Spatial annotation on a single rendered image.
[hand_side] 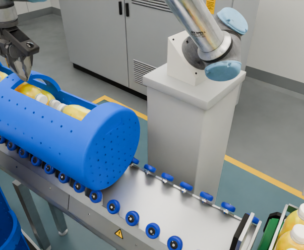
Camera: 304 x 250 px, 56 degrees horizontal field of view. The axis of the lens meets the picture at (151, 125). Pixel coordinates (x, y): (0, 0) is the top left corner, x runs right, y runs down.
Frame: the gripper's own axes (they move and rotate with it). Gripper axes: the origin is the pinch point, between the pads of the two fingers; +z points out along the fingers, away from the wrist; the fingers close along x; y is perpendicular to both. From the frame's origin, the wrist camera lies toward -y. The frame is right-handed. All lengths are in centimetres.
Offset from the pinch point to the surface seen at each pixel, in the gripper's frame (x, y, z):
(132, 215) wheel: 10, -53, 26
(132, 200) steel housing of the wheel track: 3, -48, 31
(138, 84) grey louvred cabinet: -168, 79, 104
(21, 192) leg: 9, 20, 65
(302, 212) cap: -7, -94, 13
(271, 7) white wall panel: -286, -12, 37
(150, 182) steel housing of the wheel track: -7, -48, 31
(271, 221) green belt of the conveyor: -18, -89, 34
